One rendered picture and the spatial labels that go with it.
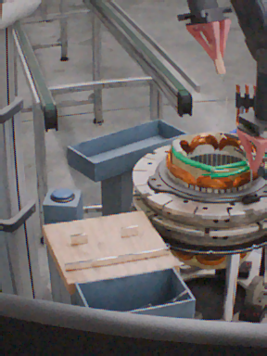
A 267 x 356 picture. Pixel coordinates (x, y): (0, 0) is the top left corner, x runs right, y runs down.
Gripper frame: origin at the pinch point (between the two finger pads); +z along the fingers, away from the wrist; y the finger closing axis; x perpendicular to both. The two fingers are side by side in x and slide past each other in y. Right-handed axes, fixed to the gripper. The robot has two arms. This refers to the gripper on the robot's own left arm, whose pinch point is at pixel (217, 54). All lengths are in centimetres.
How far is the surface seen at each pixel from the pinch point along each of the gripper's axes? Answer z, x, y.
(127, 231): 26.0, 9.9, -23.4
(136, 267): 30.1, 3.2, -29.8
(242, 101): 11.3, 5.6, 12.0
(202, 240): 32.1, 4.1, -11.4
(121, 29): -9, 166, 153
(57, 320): 5, -60, -97
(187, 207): 25.2, 4.6, -12.8
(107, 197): 28, 42, 4
